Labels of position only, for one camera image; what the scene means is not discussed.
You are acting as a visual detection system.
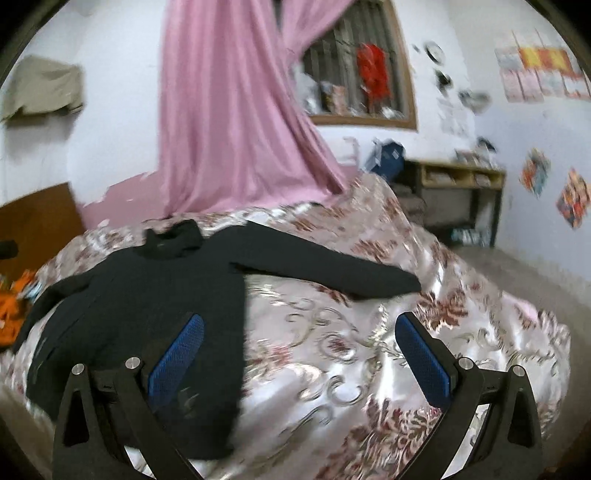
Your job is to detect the black coat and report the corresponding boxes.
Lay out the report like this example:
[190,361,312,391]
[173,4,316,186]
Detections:
[18,220,421,460]

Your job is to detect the orange clothes pile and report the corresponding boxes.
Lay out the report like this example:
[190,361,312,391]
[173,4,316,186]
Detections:
[0,270,36,348]

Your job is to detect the floral satin bedspread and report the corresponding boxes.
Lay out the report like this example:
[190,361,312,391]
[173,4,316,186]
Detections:
[1,174,571,479]

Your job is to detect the wooden headboard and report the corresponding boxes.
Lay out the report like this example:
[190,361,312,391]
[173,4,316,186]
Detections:
[1,183,85,279]

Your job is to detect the wooden desk shelf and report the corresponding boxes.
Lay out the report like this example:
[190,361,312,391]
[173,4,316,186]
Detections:
[404,159,507,248]

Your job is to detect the dark blue bag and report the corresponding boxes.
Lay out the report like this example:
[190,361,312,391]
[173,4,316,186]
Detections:
[363,140,405,182]

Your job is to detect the pink curtain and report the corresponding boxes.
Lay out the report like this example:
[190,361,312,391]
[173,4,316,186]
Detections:
[159,1,348,215]

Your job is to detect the red garment in window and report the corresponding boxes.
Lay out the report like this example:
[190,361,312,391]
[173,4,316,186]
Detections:
[356,43,390,103]

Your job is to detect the colourful wall picture right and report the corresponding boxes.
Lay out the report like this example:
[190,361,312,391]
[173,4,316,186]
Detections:
[556,169,590,230]

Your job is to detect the colourful wall picture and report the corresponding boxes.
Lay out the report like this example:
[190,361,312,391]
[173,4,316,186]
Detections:
[556,169,590,230]
[520,148,552,197]

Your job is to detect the colourful wall picture left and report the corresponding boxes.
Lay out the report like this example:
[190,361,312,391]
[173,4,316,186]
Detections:
[520,148,552,197]

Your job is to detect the beige cloth on wall shelf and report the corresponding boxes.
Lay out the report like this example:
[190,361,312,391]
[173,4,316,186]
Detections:
[2,55,84,120]

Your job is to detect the wall calendar poster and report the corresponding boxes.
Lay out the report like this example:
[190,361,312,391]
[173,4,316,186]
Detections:
[494,29,590,103]

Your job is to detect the round wall clock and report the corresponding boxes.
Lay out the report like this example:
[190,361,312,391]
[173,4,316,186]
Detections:
[424,41,446,66]

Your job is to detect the barred window with wooden frame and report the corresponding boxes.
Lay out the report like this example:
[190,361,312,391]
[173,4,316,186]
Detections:
[294,1,418,131]

